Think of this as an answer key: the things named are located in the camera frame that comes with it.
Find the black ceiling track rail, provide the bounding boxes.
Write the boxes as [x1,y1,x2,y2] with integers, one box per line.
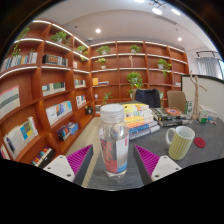
[195,50,218,58]

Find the dark framed window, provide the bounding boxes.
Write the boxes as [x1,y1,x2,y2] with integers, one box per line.
[218,59,224,80]

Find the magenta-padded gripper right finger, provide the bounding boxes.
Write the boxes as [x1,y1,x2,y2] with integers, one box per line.
[133,144,183,186]

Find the yellow striped white mug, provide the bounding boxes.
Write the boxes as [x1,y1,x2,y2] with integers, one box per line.
[165,125,196,161]

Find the dark blue office chair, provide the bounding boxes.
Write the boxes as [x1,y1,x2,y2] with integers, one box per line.
[133,88,162,109]

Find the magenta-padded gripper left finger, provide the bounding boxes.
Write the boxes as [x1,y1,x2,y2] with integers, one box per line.
[43,144,94,187]

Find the tall green white carton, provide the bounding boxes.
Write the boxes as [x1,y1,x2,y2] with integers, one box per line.
[185,99,194,118]

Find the round ceiling lights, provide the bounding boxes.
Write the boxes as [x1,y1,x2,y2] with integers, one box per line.
[94,0,184,43]

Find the stack of colourful books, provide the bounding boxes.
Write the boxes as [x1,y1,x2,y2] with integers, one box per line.
[121,103,162,141]

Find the stack of black books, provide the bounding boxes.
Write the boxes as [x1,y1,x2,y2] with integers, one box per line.
[150,107,193,128]

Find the clear plastic water bottle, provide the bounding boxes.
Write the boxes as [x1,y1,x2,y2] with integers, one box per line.
[98,103,130,179]

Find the grey curtain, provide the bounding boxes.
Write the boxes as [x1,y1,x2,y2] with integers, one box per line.
[196,56,221,79]

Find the wooden bookshelf unit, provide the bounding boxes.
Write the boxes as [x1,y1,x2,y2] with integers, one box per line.
[0,19,190,168]

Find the small green white box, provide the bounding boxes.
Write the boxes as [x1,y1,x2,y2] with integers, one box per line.
[198,109,210,124]

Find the wooden artist mannequin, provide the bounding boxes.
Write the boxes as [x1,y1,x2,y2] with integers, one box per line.
[188,70,208,121]

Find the flat round red coaster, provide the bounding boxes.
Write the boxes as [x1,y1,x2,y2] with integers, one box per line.
[193,136,207,149]

